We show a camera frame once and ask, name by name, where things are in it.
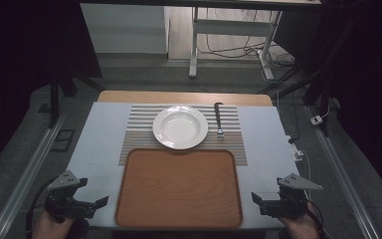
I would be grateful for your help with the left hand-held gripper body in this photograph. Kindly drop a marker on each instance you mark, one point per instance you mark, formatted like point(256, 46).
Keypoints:
point(63, 202)

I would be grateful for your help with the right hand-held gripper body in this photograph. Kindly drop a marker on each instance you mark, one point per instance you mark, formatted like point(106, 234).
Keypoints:
point(286, 205)

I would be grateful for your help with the person's right hand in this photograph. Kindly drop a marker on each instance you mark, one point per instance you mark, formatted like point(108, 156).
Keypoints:
point(300, 227)

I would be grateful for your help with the person's left hand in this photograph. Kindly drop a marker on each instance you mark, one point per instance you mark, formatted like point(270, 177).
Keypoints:
point(51, 228)

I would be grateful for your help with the white power strip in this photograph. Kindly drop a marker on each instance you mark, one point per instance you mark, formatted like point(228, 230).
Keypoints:
point(296, 151)

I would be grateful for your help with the white table cover board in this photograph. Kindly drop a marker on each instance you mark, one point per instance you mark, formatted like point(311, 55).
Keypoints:
point(102, 139)

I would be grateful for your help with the striped woven placemat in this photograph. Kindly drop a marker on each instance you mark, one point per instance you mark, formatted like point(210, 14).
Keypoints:
point(139, 139)

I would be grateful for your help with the white power adapter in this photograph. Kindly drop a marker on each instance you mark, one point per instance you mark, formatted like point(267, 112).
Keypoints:
point(316, 120)

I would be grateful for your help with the brown wooden tray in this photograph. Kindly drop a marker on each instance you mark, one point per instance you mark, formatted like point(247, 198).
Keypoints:
point(179, 189)

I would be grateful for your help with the metal fork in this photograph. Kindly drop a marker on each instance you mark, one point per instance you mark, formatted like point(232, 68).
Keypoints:
point(218, 119)

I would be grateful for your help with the black tripod stand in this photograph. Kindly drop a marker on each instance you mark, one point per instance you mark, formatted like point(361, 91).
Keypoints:
point(54, 96)
point(315, 86)

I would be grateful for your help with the white deep plate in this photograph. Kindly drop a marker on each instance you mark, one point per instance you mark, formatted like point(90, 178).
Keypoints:
point(180, 127)

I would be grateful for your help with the wooden table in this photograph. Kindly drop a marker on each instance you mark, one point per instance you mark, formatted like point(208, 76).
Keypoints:
point(179, 97)

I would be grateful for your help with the black curtain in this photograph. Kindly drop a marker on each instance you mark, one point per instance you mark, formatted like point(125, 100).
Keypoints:
point(16, 59)
point(368, 83)

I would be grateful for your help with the white cabinet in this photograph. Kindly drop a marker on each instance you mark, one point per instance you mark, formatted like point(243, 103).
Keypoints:
point(126, 30)

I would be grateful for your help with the aluminium rail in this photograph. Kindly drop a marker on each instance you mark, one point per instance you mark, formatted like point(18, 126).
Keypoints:
point(341, 172)
point(26, 176)

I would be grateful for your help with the black floor frame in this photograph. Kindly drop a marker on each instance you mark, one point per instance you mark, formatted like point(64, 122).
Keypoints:
point(63, 140)

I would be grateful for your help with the white desk frame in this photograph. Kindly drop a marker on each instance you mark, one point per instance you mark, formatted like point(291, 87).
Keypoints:
point(229, 27)

